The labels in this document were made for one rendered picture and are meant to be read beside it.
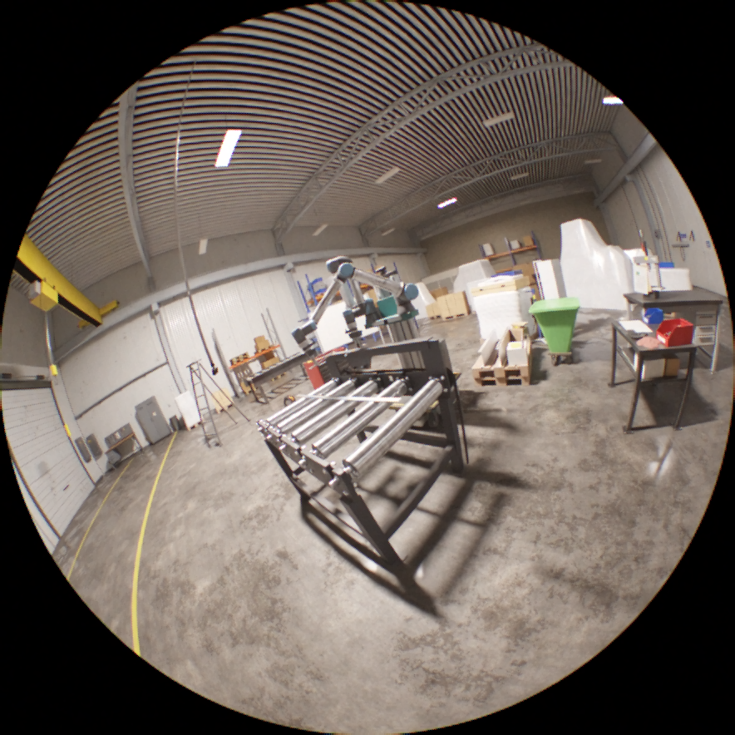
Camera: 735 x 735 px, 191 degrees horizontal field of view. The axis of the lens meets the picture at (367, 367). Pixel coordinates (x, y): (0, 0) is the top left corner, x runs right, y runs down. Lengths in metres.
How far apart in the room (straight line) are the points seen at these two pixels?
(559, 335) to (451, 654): 3.43
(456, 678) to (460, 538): 0.96
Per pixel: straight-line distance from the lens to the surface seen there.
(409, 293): 1.99
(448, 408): 1.57
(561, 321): 3.35
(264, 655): 1.88
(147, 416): 11.29
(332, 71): 8.07
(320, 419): 1.51
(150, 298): 11.68
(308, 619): 1.74
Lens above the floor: 1.46
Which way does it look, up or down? 14 degrees down
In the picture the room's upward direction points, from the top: 20 degrees counter-clockwise
